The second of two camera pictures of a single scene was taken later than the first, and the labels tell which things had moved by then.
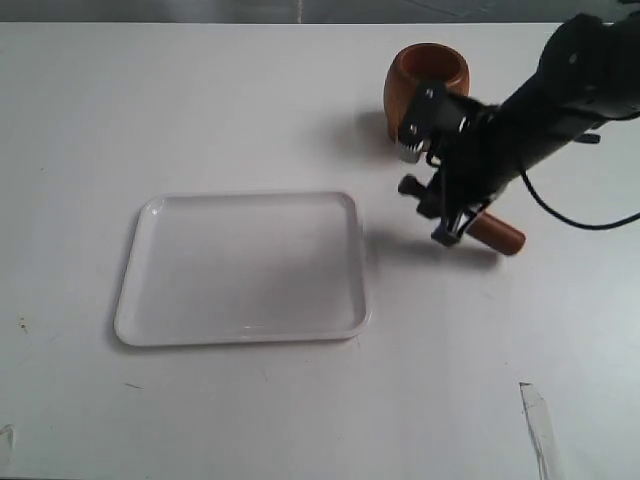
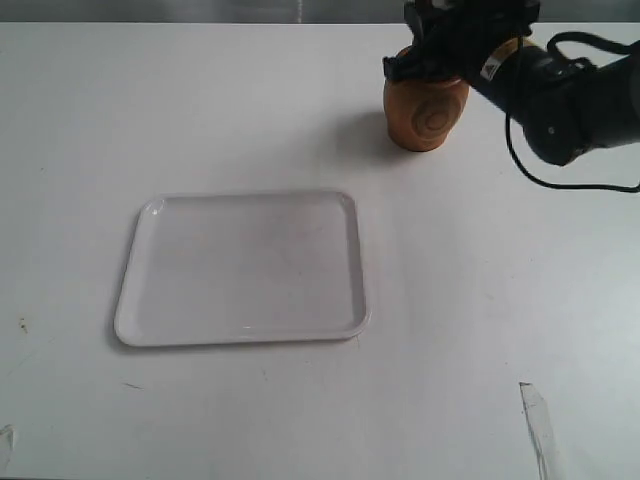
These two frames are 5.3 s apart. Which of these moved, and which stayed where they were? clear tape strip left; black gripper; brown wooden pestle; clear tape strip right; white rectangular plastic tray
Moved: brown wooden pestle; black gripper
Stayed: white rectangular plastic tray; clear tape strip right; clear tape strip left
